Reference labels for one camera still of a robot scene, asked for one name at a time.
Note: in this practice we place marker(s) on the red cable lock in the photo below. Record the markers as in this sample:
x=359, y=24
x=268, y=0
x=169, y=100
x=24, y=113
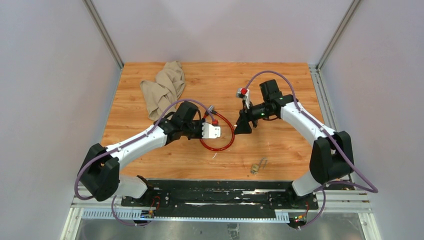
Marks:
x=227, y=136

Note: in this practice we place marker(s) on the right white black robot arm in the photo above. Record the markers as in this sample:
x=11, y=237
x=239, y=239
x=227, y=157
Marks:
x=329, y=147

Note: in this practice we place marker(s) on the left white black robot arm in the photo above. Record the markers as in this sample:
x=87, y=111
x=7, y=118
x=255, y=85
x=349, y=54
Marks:
x=99, y=176

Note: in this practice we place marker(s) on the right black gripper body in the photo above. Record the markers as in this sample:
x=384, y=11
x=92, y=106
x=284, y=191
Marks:
x=254, y=114

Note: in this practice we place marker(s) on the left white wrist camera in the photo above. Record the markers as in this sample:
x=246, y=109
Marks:
x=210, y=131

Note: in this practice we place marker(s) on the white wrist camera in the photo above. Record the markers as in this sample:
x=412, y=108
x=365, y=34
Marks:
x=210, y=131
x=244, y=94

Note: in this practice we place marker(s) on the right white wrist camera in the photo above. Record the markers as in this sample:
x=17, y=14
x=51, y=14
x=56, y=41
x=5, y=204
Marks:
x=244, y=94

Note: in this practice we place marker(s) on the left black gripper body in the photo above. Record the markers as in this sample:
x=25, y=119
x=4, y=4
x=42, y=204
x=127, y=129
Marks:
x=194, y=130

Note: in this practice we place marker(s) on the brass padlock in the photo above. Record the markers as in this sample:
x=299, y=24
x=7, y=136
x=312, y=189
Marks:
x=255, y=168

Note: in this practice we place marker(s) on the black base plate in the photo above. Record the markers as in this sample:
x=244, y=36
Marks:
x=215, y=200

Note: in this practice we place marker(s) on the beige cloth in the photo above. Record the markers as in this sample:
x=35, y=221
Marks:
x=167, y=87

